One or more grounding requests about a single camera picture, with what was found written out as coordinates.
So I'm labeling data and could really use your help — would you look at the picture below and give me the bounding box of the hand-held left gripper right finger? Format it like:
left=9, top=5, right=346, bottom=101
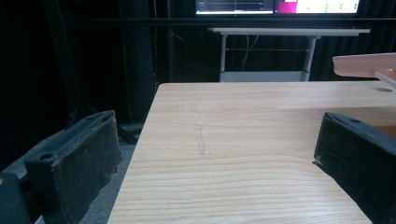
left=312, top=112, right=396, bottom=224

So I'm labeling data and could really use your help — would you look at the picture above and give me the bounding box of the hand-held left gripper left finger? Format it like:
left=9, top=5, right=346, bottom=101
left=23, top=109, right=123, bottom=224

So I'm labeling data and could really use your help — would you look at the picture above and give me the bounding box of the pink plastic tray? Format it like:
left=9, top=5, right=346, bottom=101
left=332, top=52, right=396, bottom=89

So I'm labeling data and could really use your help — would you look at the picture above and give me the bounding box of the white desk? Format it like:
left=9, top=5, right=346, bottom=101
left=207, top=27, right=372, bottom=83

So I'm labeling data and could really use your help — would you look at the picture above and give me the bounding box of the pink and white screen monitor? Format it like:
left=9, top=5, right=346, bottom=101
left=276, top=0, right=361, bottom=15

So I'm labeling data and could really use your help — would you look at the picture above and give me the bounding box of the dark screen monitor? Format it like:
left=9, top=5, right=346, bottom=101
left=195, top=0, right=275, bottom=16

